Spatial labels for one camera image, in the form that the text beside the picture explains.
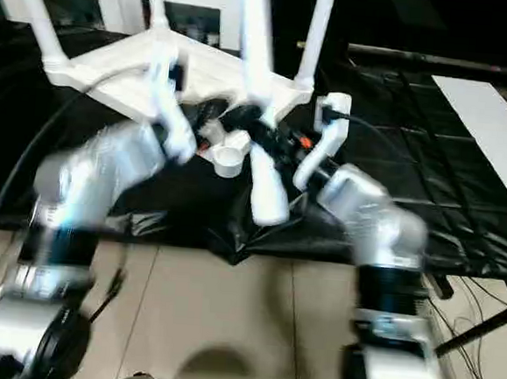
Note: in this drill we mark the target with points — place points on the white plastic table top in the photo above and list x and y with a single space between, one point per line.
113 69

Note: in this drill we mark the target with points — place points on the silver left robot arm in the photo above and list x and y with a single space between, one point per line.
106 160

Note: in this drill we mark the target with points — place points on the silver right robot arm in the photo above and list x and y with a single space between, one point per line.
387 217

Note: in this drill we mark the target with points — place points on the black case with gold label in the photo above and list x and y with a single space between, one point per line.
294 8

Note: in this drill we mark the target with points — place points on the black mat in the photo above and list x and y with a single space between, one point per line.
411 189

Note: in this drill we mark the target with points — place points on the black long bar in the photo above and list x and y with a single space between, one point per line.
422 58

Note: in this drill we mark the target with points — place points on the white flat sheet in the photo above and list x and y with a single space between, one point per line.
483 120

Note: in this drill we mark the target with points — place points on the black stand leg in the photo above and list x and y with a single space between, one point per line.
443 288
479 330

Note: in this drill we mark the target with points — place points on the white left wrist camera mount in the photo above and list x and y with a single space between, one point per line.
171 113

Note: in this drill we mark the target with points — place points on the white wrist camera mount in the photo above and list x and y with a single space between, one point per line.
171 113
330 138

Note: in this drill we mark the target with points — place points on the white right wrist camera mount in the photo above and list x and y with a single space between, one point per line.
330 138

